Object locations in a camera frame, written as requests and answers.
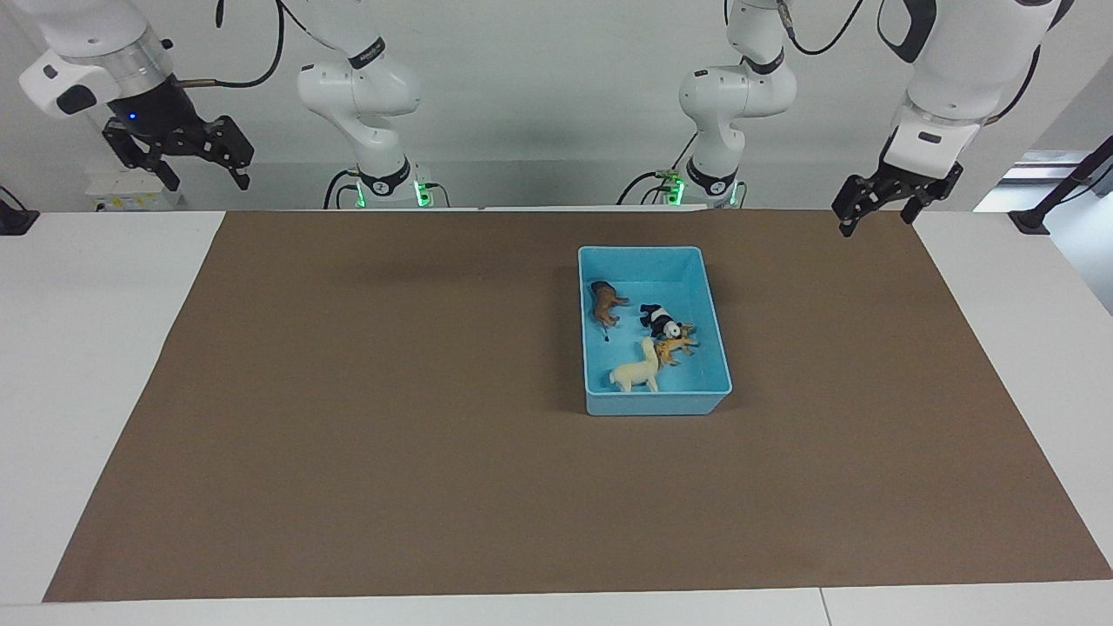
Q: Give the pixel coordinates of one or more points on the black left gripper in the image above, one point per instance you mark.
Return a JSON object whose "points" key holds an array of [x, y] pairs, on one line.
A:
{"points": [[913, 180]]}

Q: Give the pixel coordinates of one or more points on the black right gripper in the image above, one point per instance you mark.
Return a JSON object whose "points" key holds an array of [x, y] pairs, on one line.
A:
{"points": [[161, 122]]}

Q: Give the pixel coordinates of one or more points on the black and white panda toy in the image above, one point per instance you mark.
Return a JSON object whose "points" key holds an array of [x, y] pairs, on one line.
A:
{"points": [[663, 323]]}

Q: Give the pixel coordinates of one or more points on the orange striped tiger toy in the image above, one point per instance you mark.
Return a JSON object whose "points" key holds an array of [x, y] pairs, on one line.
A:
{"points": [[674, 348]]}

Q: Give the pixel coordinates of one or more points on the brown lion toy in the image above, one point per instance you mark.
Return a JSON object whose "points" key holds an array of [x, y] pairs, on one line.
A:
{"points": [[604, 304]]}

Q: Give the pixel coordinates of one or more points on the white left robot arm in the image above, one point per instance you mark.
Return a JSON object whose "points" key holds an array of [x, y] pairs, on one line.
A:
{"points": [[965, 69]]}

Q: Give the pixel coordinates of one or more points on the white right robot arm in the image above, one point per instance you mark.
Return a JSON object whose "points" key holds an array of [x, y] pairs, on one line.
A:
{"points": [[356, 87]]}

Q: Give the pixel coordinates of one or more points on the white background box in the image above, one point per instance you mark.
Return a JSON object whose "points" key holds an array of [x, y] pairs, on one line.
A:
{"points": [[130, 196]]}

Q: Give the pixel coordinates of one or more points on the light blue storage box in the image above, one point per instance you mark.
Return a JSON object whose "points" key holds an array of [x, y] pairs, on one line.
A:
{"points": [[696, 382]]}

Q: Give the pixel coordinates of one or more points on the black table clamp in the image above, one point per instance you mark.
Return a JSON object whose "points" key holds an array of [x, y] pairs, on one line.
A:
{"points": [[16, 219]]}

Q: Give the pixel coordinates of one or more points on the green lit base connector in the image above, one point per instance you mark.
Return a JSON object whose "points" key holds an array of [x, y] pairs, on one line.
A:
{"points": [[671, 187], [423, 189]]}

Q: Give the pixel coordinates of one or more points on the brown table mat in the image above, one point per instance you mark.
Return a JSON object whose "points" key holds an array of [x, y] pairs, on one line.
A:
{"points": [[435, 478]]}

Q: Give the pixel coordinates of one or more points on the grey window rail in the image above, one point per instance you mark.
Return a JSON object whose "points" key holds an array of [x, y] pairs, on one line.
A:
{"points": [[1035, 169]]}

